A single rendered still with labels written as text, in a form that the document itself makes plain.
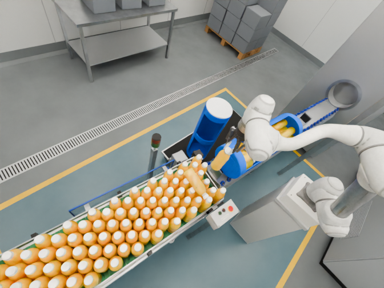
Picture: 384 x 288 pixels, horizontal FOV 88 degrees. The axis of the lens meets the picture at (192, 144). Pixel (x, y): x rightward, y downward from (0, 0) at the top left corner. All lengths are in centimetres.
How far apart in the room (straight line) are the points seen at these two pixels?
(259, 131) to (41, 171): 246
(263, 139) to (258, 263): 210
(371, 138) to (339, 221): 59
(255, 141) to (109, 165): 213
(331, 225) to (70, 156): 264
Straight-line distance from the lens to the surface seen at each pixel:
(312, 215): 180
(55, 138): 301
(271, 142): 83
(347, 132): 114
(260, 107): 89
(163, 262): 240
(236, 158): 150
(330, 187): 164
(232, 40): 505
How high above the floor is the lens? 238
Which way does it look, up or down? 54 degrees down
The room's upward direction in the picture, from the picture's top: 24 degrees clockwise
